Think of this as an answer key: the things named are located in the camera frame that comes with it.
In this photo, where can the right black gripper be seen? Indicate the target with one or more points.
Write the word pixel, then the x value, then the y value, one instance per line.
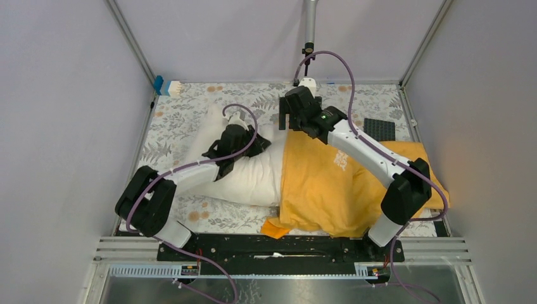
pixel 284 109

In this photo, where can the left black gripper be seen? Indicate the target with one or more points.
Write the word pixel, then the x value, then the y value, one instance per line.
pixel 259 145

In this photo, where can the orange pillowcase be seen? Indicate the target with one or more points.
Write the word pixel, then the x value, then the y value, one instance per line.
pixel 323 189

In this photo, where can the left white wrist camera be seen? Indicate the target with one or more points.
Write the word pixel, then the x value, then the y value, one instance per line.
pixel 238 118

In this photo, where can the floral tablecloth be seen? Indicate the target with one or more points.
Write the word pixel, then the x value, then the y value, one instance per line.
pixel 176 121

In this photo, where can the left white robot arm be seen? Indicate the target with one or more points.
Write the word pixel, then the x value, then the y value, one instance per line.
pixel 146 202

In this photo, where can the dark grey building plate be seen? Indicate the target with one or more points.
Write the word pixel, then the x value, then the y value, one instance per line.
pixel 380 130

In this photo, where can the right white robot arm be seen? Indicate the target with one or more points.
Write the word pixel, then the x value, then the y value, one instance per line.
pixel 407 182

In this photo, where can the black tripod stand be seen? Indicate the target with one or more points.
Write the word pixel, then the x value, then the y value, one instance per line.
pixel 309 48

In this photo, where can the white slotted cable duct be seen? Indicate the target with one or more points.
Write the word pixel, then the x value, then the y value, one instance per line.
pixel 271 271

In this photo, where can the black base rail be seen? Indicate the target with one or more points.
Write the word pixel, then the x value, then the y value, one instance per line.
pixel 304 251

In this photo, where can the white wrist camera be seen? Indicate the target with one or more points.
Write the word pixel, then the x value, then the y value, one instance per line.
pixel 309 83
pixel 238 118

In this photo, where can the white pillow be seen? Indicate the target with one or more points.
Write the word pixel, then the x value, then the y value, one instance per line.
pixel 253 181

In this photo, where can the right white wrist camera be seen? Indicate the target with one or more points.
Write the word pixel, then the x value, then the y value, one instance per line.
pixel 309 83

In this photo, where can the blue white box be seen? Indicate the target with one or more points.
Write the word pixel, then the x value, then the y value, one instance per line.
pixel 170 88

